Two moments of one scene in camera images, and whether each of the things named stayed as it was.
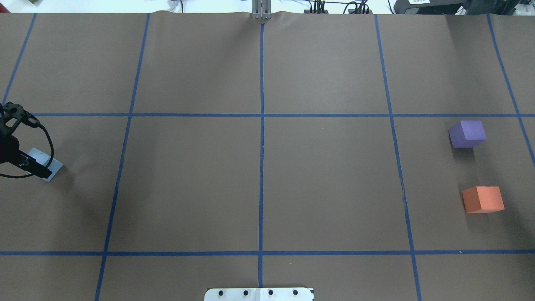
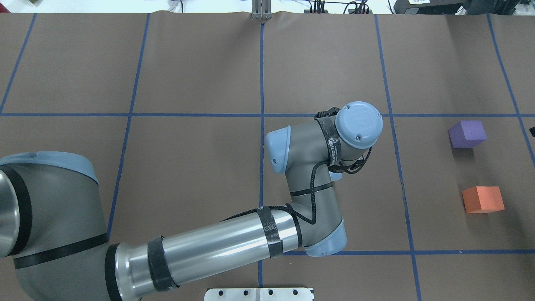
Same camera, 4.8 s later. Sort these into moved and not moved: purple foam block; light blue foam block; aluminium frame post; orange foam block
Moved: light blue foam block
Not moved: aluminium frame post; orange foam block; purple foam block
